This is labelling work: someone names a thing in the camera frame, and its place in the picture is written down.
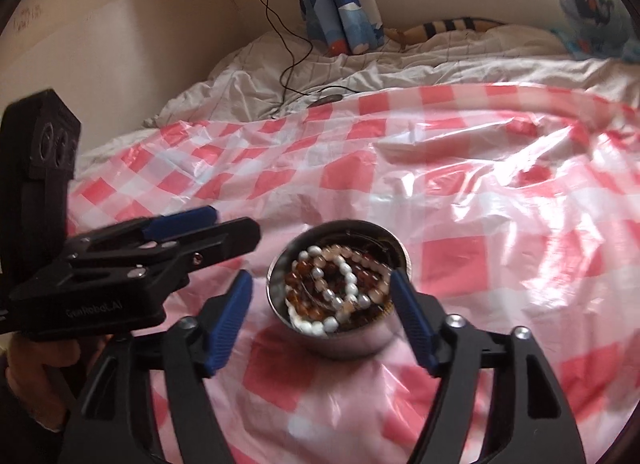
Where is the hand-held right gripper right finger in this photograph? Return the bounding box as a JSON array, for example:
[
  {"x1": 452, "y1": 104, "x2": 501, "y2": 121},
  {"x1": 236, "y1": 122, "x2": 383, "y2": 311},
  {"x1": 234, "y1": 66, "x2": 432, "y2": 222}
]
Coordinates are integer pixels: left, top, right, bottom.
[{"x1": 389, "y1": 269, "x2": 587, "y2": 464}]

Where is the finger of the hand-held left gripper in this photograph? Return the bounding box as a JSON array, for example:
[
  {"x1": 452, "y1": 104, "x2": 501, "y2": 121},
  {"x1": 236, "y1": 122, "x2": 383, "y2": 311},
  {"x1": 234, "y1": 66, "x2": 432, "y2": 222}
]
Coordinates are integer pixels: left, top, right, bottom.
[
  {"x1": 65, "y1": 205, "x2": 219, "y2": 258},
  {"x1": 10, "y1": 217, "x2": 263, "y2": 301}
]

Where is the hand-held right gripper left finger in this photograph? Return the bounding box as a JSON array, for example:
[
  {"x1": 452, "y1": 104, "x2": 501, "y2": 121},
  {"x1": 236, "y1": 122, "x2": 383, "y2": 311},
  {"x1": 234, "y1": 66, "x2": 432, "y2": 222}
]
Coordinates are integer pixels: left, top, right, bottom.
[{"x1": 60, "y1": 269, "x2": 254, "y2": 464}]

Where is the pale pink bead bracelet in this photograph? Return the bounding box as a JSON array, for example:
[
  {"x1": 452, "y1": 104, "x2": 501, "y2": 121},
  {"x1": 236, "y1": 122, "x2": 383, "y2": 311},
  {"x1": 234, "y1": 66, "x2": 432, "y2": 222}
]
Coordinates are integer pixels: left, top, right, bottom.
[{"x1": 310, "y1": 244, "x2": 396, "y2": 306}]

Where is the round metal tin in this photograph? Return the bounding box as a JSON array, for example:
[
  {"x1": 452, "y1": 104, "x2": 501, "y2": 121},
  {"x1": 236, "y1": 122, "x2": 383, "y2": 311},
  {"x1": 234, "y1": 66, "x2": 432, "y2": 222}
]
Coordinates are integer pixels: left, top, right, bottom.
[{"x1": 266, "y1": 221, "x2": 413, "y2": 360}]

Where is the brown bead bracelet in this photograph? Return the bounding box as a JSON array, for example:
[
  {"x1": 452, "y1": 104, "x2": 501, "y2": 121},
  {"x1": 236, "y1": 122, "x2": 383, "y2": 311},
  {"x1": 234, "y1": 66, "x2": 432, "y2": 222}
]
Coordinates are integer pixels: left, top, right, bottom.
[{"x1": 282, "y1": 263, "x2": 351, "y2": 321}]

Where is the white pearl bracelet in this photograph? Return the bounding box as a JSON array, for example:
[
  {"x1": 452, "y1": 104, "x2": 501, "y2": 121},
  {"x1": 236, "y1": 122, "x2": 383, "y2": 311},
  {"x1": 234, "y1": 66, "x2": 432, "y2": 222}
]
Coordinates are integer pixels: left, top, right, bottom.
[{"x1": 286, "y1": 244, "x2": 374, "y2": 336}]

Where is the person's left hand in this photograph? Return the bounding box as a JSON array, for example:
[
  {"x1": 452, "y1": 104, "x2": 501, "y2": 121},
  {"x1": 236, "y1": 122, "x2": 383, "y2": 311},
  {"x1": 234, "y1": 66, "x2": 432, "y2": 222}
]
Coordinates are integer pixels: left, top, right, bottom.
[{"x1": 5, "y1": 333, "x2": 114, "y2": 426}]

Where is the red checked plastic tablecloth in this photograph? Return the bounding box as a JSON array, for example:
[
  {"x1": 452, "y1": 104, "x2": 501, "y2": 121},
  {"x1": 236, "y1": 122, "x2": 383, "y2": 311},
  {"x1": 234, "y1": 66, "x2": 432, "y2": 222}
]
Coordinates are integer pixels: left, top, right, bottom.
[{"x1": 65, "y1": 82, "x2": 640, "y2": 464}]

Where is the white striped quilt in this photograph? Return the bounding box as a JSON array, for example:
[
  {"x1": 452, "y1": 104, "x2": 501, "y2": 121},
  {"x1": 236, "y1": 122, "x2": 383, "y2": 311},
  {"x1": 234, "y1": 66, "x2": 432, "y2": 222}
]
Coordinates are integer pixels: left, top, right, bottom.
[{"x1": 75, "y1": 27, "x2": 640, "y2": 170}]

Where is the whale print curtain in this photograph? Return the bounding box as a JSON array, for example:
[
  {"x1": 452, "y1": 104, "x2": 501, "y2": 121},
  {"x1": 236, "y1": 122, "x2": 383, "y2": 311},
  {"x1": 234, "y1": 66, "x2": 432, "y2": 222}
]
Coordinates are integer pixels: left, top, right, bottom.
[{"x1": 297, "y1": 0, "x2": 386, "y2": 58}]

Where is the striped plush toy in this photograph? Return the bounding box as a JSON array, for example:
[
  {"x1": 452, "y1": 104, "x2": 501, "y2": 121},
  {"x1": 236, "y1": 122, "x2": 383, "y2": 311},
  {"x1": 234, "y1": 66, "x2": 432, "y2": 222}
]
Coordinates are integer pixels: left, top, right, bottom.
[{"x1": 385, "y1": 17, "x2": 506, "y2": 51}]

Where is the whale print pillow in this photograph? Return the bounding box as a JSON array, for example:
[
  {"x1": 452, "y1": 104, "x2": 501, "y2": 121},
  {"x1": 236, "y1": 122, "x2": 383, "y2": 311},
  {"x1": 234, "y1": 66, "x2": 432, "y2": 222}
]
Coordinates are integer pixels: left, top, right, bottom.
[{"x1": 547, "y1": 0, "x2": 640, "y2": 64}]

